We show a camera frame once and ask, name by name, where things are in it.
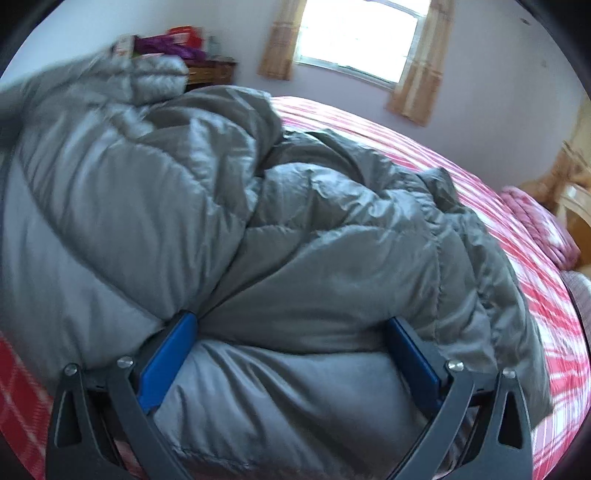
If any white printed box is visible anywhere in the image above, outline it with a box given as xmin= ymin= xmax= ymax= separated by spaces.
xmin=113 ymin=34 xmax=137 ymax=58

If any red gift box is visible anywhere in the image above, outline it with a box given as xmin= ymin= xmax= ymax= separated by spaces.
xmin=166 ymin=26 xmax=204 ymax=49

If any purple cloth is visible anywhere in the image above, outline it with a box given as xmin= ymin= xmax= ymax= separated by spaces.
xmin=134 ymin=34 xmax=206 ymax=61

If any striped pillow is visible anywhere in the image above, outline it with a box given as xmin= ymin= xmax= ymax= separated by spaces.
xmin=563 ymin=271 xmax=591 ymax=333

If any yellow patterned curtain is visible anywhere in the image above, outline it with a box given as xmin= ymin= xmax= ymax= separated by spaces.
xmin=257 ymin=0 xmax=308 ymax=81
xmin=387 ymin=0 xmax=455 ymax=126

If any cream wooden headboard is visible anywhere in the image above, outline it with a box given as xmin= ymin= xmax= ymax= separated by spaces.
xmin=558 ymin=180 xmax=591 ymax=241

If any orange patterned curtain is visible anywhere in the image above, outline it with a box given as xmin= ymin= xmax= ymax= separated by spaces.
xmin=517 ymin=92 xmax=591 ymax=208

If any red plaid bed sheet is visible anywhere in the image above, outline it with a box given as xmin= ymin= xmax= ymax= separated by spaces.
xmin=0 ymin=95 xmax=591 ymax=480

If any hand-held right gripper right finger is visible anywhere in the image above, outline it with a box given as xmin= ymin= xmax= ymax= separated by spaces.
xmin=387 ymin=316 xmax=534 ymax=480

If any grey puffer jacket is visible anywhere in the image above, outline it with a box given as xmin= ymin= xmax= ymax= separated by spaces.
xmin=0 ymin=48 xmax=555 ymax=480

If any pink folded quilt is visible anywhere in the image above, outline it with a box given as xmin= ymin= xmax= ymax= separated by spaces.
xmin=501 ymin=185 xmax=583 ymax=268

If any wooden desk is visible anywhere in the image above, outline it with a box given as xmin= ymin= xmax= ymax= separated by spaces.
xmin=185 ymin=58 xmax=238 ymax=86

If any green framed window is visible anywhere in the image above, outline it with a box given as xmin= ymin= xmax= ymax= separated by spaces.
xmin=295 ymin=0 xmax=430 ymax=85

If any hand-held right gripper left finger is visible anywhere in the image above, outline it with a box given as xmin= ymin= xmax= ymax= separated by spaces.
xmin=45 ymin=310 xmax=199 ymax=480

